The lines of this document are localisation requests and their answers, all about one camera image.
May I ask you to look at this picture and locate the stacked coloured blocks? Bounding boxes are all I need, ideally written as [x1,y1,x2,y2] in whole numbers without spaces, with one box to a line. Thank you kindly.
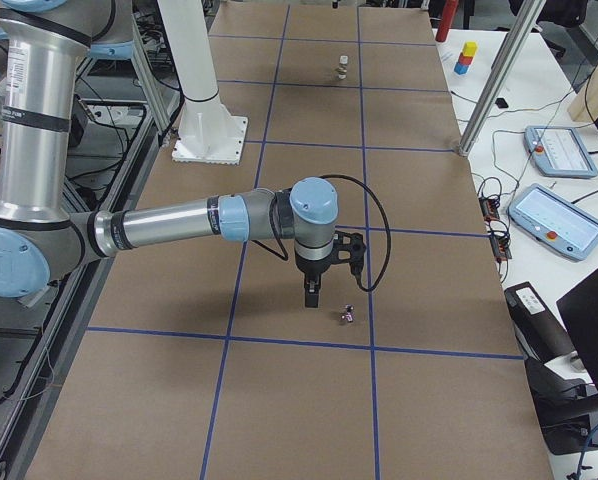
[453,41,478,75]

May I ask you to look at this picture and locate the near orange circuit board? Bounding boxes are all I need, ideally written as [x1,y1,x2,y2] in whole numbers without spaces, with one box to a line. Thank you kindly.
[489,231,512,263]

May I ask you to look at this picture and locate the far teach pendant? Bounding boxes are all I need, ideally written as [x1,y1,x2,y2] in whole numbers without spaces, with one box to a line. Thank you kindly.
[524,125,598,179]

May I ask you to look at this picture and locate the teach pendant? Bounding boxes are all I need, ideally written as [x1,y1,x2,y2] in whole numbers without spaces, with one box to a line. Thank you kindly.
[524,125,598,179]
[508,184,598,261]

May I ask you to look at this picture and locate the black camera cable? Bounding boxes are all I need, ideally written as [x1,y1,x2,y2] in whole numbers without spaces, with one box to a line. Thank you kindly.
[252,173,392,293]

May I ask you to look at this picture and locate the white camera stand post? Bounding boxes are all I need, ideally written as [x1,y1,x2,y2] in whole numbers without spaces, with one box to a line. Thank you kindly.
[158,0,248,165]

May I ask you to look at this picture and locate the orange circuit board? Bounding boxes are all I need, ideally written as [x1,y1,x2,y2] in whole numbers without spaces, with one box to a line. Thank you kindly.
[489,231,512,263]
[478,196,501,222]

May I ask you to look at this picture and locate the aluminium frame post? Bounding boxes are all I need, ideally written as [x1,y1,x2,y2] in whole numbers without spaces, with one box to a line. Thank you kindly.
[457,0,546,157]

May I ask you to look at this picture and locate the red cylinder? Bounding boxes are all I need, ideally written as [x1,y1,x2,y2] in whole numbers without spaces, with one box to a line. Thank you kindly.
[435,0,458,43]

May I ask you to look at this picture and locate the near teach pendant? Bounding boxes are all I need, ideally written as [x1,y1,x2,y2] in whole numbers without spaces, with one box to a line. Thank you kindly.
[508,184,598,261]

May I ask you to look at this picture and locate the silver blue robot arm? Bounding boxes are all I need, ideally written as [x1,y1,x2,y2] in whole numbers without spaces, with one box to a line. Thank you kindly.
[0,1,342,308]

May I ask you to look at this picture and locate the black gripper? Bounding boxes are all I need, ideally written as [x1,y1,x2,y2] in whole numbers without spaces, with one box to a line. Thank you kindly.
[298,265,328,308]

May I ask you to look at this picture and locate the far orange circuit board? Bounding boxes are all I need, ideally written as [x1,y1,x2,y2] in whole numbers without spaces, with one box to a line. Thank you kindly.
[478,196,501,222]

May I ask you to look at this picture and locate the chrome threaded pipe fitting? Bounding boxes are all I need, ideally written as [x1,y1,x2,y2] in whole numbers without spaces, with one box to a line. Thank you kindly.
[340,304,355,324]

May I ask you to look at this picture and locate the white brass PPR ball valve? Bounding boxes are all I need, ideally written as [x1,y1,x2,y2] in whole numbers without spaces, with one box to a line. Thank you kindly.
[336,55,349,80]

